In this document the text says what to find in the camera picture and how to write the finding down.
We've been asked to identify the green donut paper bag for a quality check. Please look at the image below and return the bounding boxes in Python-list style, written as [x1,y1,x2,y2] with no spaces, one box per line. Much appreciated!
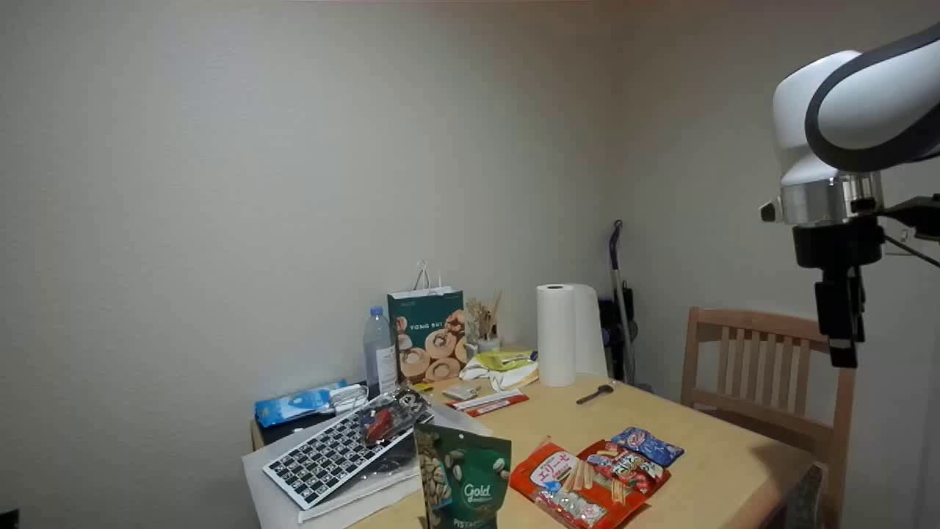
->
[386,282,471,394]

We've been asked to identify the small black table object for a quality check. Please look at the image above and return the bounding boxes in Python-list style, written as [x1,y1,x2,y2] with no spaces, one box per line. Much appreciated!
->
[572,383,618,410]

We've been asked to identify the green snack pouch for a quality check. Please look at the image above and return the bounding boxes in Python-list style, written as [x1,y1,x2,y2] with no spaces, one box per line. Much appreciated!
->
[415,420,515,529]

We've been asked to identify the yellow white plastic bag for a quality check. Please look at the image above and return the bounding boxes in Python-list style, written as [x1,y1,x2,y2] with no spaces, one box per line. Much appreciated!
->
[459,347,541,394]

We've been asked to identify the red white flat box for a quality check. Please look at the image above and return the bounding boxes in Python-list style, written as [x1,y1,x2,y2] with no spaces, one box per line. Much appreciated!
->
[443,385,532,420]

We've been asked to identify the black white keyboard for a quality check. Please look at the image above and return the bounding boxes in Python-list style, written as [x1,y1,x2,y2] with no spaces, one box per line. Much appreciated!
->
[261,388,436,511]

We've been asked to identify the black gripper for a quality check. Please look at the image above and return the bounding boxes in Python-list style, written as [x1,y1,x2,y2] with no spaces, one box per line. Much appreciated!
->
[789,215,885,370]

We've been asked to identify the clear water bottle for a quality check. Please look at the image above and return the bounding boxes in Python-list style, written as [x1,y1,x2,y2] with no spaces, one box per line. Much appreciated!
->
[362,307,400,397]

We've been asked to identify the blue wipes packet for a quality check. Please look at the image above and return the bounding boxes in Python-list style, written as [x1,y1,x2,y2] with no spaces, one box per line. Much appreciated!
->
[252,381,369,442]

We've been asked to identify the white paper towel roll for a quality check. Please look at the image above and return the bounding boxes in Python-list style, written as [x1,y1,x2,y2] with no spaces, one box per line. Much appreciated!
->
[534,282,612,388]

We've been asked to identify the small red dark packet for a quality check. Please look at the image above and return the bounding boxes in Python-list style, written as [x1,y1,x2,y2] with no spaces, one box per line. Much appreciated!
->
[356,407,400,450]

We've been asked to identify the big red snack packet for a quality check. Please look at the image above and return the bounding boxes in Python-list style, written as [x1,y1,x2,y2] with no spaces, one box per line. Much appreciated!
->
[509,442,653,529]

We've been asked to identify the small red snack packet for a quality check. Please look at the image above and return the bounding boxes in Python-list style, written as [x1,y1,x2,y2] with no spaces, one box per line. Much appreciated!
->
[577,438,672,501]

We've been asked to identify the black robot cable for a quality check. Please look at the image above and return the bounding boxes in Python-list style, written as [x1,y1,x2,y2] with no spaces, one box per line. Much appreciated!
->
[876,191,940,275]

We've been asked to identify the wooden chair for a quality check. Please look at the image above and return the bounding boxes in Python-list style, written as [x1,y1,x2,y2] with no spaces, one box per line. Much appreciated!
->
[678,307,861,529]

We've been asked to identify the beige paper bag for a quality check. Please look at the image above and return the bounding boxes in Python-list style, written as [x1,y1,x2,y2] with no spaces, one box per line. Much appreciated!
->
[466,291,505,347]

